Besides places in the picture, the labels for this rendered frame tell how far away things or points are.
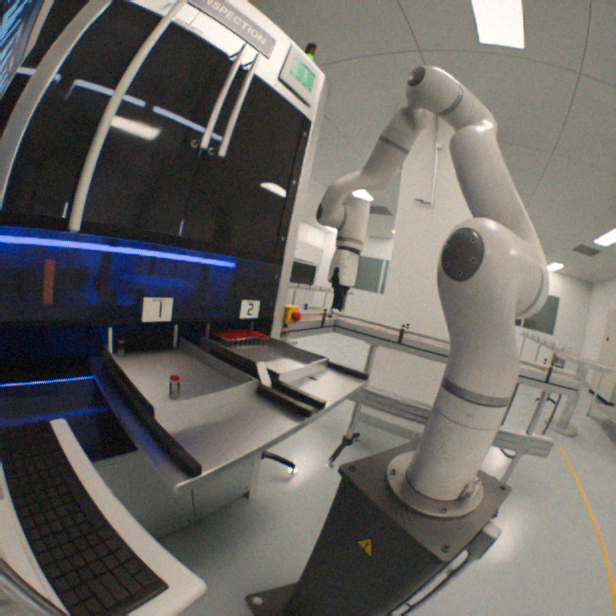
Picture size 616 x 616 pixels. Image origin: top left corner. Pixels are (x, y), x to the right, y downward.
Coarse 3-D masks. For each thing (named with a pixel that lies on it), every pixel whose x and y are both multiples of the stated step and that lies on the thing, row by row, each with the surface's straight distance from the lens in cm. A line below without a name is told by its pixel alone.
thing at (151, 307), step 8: (144, 304) 69; (152, 304) 70; (168, 304) 72; (144, 312) 69; (152, 312) 70; (168, 312) 72; (144, 320) 70; (152, 320) 71; (160, 320) 72; (168, 320) 73
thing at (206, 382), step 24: (120, 360) 74; (144, 360) 75; (168, 360) 76; (192, 360) 78; (216, 360) 72; (144, 384) 62; (168, 384) 63; (192, 384) 64; (216, 384) 65; (240, 384) 58; (168, 408) 49; (192, 408) 52
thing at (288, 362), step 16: (224, 352) 82; (240, 352) 89; (256, 352) 92; (272, 352) 95; (288, 352) 97; (304, 352) 93; (256, 368) 73; (272, 368) 80; (288, 368) 82; (304, 368) 77; (320, 368) 86
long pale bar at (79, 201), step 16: (160, 32) 76; (144, 48) 71; (128, 80) 65; (112, 96) 64; (112, 112) 62; (96, 144) 59; (96, 160) 58; (80, 176) 58; (80, 192) 56; (80, 208) 56
